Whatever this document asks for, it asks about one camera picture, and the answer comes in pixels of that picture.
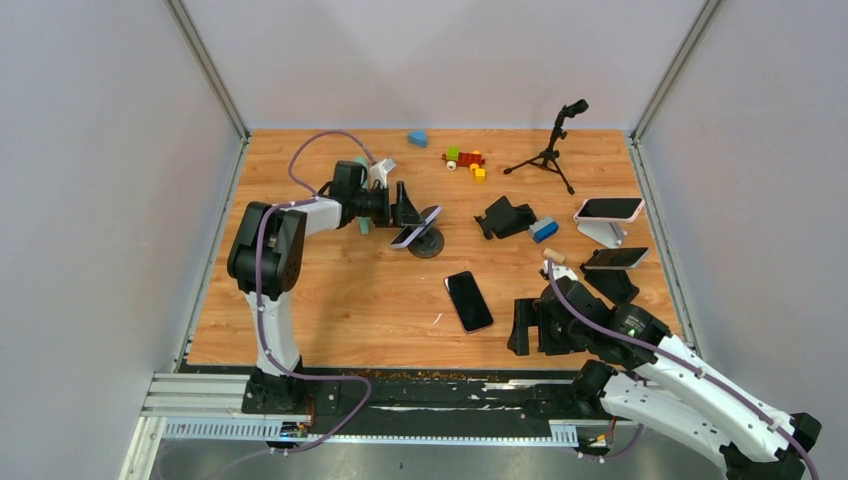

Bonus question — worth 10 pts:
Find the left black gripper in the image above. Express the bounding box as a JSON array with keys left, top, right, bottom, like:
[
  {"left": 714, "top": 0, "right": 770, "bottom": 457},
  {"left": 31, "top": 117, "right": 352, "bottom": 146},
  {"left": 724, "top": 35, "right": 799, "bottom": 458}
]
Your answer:
[{"left": 354, "top": 183, "right": 428, "bottom": 229}]

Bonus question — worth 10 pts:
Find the phone with lavender case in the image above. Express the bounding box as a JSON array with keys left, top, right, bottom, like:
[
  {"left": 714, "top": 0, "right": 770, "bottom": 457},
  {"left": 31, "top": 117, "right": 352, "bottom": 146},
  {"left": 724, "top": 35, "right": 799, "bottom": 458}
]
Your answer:
[{"left": 389, "top": 205, "right": 442, "bottom": 249}]

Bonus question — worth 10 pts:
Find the phone with pink-edged black case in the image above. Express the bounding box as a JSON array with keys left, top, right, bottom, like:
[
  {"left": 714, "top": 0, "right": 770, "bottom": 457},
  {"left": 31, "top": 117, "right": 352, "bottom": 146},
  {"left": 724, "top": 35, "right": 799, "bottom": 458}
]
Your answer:
[{"left": 444, "top": 271, "right": 494, "bottom": 333}]

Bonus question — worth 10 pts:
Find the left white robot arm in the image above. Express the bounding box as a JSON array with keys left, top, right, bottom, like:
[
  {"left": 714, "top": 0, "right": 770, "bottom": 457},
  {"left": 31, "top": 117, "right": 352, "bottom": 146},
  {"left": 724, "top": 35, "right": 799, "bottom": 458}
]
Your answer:
[{"left": 227, "top": 159, "right": 444, "bottom": 414}]

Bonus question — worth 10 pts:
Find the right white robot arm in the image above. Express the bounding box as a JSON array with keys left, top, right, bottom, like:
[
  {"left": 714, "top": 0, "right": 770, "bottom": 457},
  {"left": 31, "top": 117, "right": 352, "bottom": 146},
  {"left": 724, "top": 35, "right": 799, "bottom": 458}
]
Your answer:
[{"left": 508, "top": 277, "right": 822, "bottom": 479}]

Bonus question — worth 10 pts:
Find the round black phone stand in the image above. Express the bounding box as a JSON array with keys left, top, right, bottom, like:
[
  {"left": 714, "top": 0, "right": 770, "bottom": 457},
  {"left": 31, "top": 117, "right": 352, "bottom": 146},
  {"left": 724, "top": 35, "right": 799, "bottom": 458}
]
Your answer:
[{"left": 407, "top": 227, "right": 445, "bottom": 259}]

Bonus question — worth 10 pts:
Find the black clamp phone holder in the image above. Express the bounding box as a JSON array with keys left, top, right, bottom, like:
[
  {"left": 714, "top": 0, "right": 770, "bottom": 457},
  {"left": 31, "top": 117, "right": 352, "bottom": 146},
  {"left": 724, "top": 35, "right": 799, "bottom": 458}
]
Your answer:
[{"left": 474, "top": 196, "right": 537, "bottom": 240}]

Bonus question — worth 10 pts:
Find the phone with white edge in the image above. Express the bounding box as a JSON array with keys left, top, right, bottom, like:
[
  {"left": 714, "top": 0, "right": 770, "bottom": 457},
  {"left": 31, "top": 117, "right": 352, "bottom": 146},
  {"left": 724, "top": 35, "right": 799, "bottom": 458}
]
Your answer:
[{"left": 582, "top": 247, "right": 650, "bottom": 270}]

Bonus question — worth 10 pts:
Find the white phone stand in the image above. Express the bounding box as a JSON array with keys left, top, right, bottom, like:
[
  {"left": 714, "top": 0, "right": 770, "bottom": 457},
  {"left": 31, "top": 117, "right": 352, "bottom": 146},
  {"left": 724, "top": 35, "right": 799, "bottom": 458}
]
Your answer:
[{"left": 577, "top": 221, "right": 627, "bottom": 249}]

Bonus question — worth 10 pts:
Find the phone with pink case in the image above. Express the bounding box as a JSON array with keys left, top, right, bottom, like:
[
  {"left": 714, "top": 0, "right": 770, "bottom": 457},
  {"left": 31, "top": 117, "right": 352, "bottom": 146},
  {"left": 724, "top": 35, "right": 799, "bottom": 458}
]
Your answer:
[{"left": 574, "top": 197, "right": 645, "bottom": 223}]

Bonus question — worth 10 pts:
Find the black mini tripod stand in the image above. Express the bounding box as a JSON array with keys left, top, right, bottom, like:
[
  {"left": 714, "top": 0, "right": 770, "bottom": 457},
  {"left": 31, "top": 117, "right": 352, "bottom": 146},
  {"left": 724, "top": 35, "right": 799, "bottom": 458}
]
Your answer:
[{"left": 503, "top": 99, "right": 589, "bottom": 195}]

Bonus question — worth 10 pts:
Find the teal toy microphone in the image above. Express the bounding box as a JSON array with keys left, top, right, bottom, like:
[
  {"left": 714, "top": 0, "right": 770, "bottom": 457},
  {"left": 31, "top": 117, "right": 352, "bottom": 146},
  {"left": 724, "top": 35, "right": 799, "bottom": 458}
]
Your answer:
[{"left": 354, "top": 156, "right": 371, "bottom": 235}]

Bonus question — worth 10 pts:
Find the small wooden cylinder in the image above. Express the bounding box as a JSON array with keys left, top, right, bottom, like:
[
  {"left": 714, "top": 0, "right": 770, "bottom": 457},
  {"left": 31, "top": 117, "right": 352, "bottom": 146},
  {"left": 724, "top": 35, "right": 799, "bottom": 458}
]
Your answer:
[{"left": 542, "top": 248, "right": 566, "bottom": 265}]

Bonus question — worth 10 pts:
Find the colourful toy brick car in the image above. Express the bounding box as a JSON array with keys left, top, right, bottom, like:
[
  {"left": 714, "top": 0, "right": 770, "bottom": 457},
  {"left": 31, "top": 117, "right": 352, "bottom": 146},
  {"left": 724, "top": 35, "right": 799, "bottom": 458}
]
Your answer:
[{"left": 441, "top": 146, "right": 486, "bottom": 171}]

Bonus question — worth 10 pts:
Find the blue triangular block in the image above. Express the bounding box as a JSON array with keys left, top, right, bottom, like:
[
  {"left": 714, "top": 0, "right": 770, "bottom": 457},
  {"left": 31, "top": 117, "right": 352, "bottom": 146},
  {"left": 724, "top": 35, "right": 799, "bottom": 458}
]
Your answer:
[{"left": 407, "top": 130, "right": 429, "bottom": 148}]

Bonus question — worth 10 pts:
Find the blue and grey eraser block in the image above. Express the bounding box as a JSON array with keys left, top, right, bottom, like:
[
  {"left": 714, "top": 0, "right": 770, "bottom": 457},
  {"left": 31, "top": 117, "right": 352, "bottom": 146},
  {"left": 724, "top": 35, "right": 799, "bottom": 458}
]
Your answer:
[{"left": 528, "top": 216, "right": 559, "bottom": 244}]

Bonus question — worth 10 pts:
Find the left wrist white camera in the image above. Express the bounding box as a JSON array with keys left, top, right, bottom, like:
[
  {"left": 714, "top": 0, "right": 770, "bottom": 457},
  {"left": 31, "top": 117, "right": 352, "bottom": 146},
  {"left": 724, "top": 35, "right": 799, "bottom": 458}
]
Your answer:
[{"left": 368, "top": 157, "right": 396, "bottom": 189}]

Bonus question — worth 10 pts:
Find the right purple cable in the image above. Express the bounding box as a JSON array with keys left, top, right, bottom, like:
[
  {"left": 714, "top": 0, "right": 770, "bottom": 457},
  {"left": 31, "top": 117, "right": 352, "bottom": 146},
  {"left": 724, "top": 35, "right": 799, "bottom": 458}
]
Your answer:
[{"left": 544, "top": 260, "right": 821, "bottom": 480}]

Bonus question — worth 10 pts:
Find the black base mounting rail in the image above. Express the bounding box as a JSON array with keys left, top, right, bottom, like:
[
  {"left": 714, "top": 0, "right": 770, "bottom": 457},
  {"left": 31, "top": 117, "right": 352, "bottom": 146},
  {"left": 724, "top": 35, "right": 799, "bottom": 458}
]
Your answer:
[{"left": 142, "top": 360, "right": 664, "bottom": 446}]

